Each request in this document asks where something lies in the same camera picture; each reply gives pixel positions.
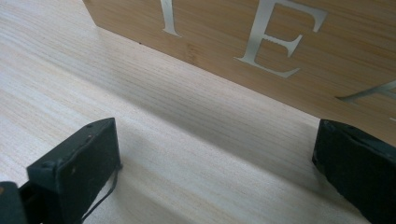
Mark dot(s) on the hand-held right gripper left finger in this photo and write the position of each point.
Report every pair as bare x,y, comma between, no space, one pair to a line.
77,174

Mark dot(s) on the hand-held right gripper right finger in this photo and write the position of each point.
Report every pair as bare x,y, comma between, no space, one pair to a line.
358,161

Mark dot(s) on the wooden box with silver letters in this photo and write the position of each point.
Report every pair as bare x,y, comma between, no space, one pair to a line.
327,40

